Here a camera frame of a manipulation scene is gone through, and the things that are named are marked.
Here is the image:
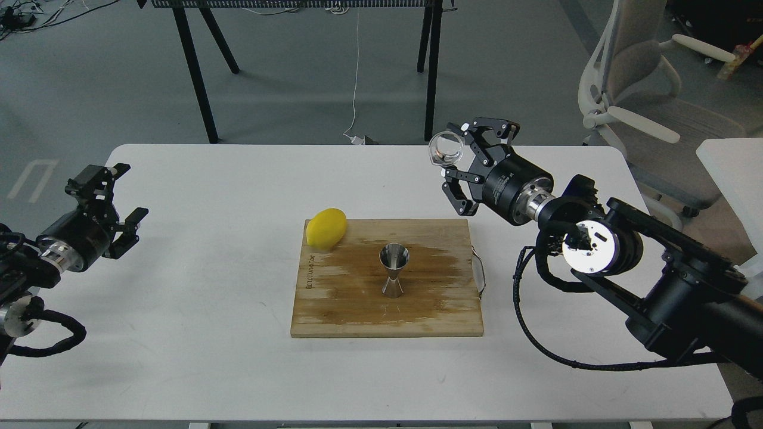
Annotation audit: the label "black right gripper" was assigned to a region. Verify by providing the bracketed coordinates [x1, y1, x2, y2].
[442, 117, 554, 226]

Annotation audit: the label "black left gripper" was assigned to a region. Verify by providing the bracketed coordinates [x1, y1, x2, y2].
[36, 163, 150, 272]

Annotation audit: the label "small clear glass cup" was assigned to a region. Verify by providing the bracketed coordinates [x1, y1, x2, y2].
[428, 130, 465, 168]

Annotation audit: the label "steel double jigger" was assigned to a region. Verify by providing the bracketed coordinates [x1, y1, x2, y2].
[379, 243, 411, 299]

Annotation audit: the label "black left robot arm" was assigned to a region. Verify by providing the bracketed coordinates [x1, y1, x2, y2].
[1, 163, 149, 358]

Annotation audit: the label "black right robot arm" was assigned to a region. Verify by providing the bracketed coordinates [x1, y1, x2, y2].
[429, 117, 762, 378]

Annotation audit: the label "grey office chair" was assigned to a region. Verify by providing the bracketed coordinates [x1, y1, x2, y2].
[578, 1, 746, 217]

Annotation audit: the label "yellow lemon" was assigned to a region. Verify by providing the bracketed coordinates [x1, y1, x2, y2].
[305, 207, 347, 250]

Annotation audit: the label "wooden cutting board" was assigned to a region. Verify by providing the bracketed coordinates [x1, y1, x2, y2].
[290, 218, 484, 338]

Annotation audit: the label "black metal frame table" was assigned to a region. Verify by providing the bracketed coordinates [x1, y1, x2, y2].
[137, 1, 455, 144]

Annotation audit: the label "white hanging cable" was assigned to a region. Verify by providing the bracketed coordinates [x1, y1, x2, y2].
[343, 6, 365, 145]

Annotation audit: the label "black floor cables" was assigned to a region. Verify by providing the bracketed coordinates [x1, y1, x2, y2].
[0, 0, 123, 42]

